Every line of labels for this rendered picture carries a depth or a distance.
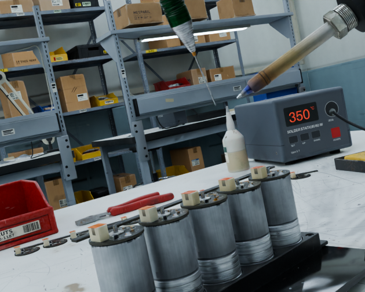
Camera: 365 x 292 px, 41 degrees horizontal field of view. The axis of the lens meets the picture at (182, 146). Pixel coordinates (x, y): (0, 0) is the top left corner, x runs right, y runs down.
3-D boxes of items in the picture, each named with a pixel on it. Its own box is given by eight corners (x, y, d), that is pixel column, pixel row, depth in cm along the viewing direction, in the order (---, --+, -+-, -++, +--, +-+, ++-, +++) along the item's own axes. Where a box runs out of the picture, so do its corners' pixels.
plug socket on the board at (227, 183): (239, 188, 27) (237, 176, 27) (229, 192, 26) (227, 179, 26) (229, 188, 28) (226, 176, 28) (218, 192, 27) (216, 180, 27)
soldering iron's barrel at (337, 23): (260, 99, 26) (362, 24, 25) (242, 76, 26) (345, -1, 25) (257, 100, 27) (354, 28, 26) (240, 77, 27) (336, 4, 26)
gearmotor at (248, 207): (285, 266, 28) (268, 178, 27) (258, 283, 26) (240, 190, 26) (252, 262, 30) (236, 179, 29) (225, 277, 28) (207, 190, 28)
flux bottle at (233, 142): (241, 167, 77) (229, 105, 77) (254, 167, 74) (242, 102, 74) (223, 172, 76) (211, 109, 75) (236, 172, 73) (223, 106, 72)
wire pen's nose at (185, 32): (178, 58, 24) (166, 29, 24) (190, 50, 25) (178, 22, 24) (196, 53, 23) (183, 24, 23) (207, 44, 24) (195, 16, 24)
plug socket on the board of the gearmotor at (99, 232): (115, 237, 21) (112, 222, 21) (98, 243, 21) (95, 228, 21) (105, 236, 22) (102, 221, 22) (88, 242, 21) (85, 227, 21)
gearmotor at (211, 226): (254, 285, 26) (236, 192, 26) (223, 305, 24) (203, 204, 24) (221, 280, 28) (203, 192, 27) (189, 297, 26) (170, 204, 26)
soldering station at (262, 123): (355, 150, 72) (343, 85, 71) (284, 167, 69) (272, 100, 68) (303, 147, 86) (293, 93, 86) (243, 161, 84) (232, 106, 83)
